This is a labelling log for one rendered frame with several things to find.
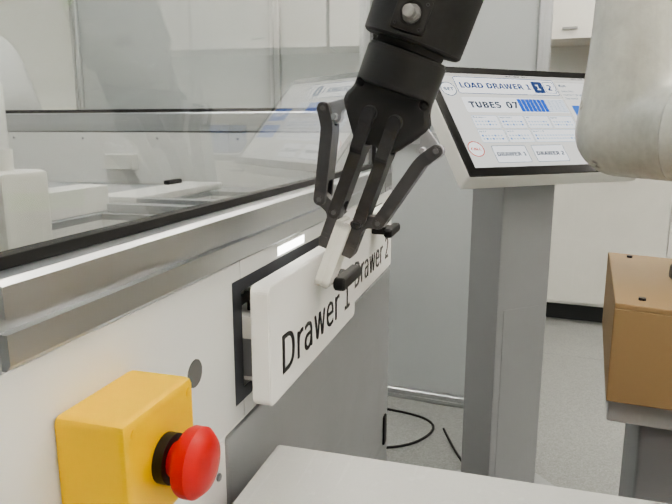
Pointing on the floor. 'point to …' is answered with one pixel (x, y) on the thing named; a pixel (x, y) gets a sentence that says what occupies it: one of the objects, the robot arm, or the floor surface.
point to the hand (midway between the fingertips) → (336, 251)
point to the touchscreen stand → (506, 330)
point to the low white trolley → (393, 484)
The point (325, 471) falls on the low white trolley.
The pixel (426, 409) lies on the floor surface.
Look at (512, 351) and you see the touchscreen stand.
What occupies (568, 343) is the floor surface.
